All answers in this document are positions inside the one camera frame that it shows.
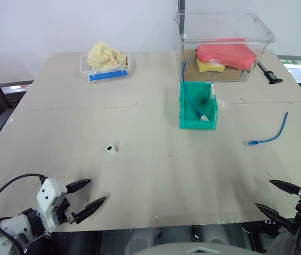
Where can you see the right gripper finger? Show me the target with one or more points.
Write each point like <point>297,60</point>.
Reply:
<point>275,214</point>
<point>287,187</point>

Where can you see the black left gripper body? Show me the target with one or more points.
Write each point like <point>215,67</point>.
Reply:
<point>61,211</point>

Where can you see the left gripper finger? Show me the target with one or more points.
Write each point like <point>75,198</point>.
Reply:
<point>89,208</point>
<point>78,185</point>

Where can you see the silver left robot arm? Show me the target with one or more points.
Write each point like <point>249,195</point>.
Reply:
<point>11,226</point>

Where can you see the small white connector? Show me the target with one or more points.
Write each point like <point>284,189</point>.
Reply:
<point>112,149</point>

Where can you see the grey rounded robot torso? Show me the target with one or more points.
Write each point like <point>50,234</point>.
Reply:
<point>198,250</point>

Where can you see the black digital caliper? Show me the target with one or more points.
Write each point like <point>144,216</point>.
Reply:
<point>268,75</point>

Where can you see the small clear box blue label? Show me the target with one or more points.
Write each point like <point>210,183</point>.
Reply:
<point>105,75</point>

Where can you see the green plastic parts bin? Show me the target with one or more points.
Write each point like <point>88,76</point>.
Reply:
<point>190,120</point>

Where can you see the yellow crumpled cloth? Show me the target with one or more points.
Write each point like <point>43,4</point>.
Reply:
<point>102,55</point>

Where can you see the yellow sponge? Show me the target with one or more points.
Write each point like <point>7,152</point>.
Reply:
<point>208,67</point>

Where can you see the large clear plastic container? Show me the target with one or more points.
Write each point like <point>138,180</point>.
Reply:
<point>219,29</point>

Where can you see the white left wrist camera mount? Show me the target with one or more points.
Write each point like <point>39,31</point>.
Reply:
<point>48,197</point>

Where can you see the black vertical post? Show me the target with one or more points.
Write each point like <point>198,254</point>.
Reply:
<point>181,16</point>

